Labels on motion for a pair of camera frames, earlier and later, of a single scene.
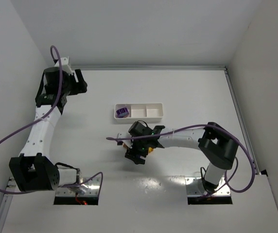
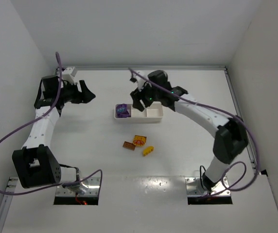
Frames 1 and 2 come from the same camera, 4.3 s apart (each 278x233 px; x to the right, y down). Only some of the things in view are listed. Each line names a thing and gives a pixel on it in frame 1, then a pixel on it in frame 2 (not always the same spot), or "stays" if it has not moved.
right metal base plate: (221, 195) stays
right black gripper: (134, 152) -> (141, 97)
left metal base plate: (85, 192) stays
